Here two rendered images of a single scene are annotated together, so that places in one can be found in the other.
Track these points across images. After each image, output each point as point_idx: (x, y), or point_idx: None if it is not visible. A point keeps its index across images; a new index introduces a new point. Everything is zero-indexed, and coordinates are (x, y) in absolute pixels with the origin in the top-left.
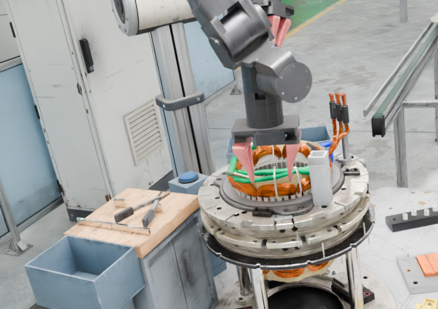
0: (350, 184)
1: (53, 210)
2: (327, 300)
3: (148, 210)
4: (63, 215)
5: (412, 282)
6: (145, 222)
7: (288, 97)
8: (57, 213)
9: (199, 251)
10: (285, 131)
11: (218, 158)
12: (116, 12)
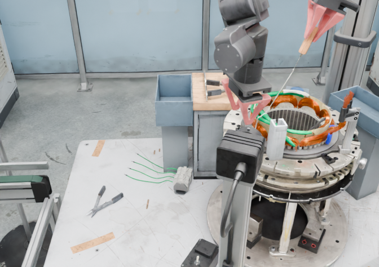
0: (309, 163)
1: (365, 71)
2: (301, 228)
3: (218, 89)
4: (367, 79)
5: None
6: (207, 93)
7: (220, 65)
8: (365, 75)
9: None
10: (239, 89)
11: None
12: None
